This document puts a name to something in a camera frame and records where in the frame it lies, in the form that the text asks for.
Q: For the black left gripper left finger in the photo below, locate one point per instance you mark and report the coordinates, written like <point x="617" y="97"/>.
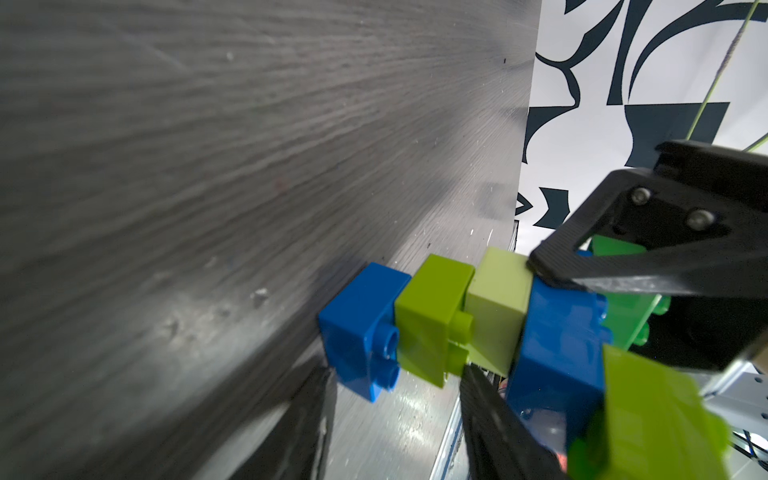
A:
<point x="298" y="445"/>

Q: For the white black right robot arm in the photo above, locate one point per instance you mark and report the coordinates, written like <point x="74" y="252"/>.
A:
<point x="741" y="397"/>

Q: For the blue small lego brick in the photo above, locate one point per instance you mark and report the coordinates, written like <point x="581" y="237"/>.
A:
<point x="359" y="332"/>

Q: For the light lime lego brick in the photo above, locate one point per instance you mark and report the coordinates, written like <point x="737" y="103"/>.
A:
<point x="497" y="299"/>

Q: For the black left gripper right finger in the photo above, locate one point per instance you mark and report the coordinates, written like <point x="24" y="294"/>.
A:
<point x="498" y="444"/>

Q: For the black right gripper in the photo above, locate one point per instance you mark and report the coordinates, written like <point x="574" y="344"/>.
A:
<point x="700" y="219"/>

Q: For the green lego brick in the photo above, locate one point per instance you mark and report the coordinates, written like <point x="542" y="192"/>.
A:
<point x="627" y="314"/>

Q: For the blue long lego brick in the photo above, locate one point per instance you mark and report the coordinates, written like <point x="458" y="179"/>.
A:
<point x="557" y="382"/>

